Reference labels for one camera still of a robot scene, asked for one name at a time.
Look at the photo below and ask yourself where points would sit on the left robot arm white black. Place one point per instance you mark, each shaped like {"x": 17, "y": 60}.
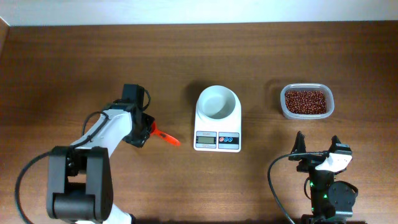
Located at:
{"x": 80, "y": 188}

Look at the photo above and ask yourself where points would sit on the clear plastic bean container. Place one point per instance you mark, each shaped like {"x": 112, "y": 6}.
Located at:
{"x": 330, "y": 104}

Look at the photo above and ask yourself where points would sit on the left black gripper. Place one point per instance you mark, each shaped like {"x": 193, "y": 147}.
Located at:
{"x": 140, "y": 142}

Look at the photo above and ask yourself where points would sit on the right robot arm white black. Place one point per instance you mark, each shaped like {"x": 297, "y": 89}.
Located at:
{"x": 332, "y": 201}

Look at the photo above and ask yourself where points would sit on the white digital kitchen scale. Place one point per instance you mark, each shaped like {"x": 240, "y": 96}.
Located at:
{"x": 224, "y": 135}

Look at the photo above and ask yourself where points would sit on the red beans in container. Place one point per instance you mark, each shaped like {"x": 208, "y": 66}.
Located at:
{"x": 305, "y": 102}

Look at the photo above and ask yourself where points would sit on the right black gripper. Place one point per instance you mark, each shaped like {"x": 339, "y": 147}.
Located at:
{"x": 311, "y": 166}

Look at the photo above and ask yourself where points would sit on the orange measuring scoop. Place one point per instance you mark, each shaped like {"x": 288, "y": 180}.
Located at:
{"x": 166, "y": 137}

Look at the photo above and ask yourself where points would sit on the white round bowl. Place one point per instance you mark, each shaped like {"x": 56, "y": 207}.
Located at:
{"x": 216, "y": 102}

